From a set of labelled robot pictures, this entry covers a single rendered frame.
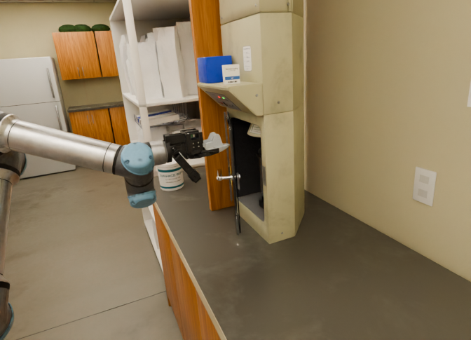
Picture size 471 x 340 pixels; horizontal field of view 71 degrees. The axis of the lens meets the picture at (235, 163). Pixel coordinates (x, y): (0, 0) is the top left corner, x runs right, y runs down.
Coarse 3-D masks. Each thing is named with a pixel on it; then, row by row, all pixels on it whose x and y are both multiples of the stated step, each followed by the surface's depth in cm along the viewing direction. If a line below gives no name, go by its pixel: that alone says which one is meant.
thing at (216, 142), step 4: (216, 136) 104; (212, 140) 104; (216, 140) 104; (220, 140) 105; (208, 144) 104; (212, 144) 104; (216, 144) 105; (220, 144) 105; (224, 144) 108; (228, 144) 108; (208, 148) 105; (212, 148) 104; (216, 148) 104; (220, 148) 105; (224, 148) 106
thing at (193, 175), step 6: (174, 156) 102; (180, 156) 100; (180, 162) 101; (186, 162) 102; (186, 168) 102; (192, 168) 103; (192, 174) 103; (198, 174) 105; (192, 180) 105; (198, 180) 105
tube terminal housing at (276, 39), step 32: (224, 32) 121; (256, 32) 99; (288, 32) 101; (256, 64) 103; (288, 64) 103; (288, 96) 106; (288, 128) 109; (288, 160) 113; (288, 192) 116; (256, 224) 127; (288, 224) 120
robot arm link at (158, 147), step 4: (156, 140) 99; (160, 140) 99; (152, 144) 97; (156, 144) 97; (160, 144) 97; (164, 144) 98; (152, 148) 96; (156, 148) 96; (160, 148) 97; (164, 148) 97; (156, 152) 96; (160, 152) 96; (164, 152) 97; (156, 156) 96; (160, 156) 97; (164, 156) 97; (156, 160) 97; (160, 160) 97; (164, 160) 98; (156, 164) 98; (160, 164) 99
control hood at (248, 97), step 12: (204, 84) 118; (216, 84) 110; (228, 84) 106; (240, 84) 103; (252, 84) 101; (228, 96) 105; (240, 96) 100; (252, 96) 101; (240, 108) 109; (252, 108) 102
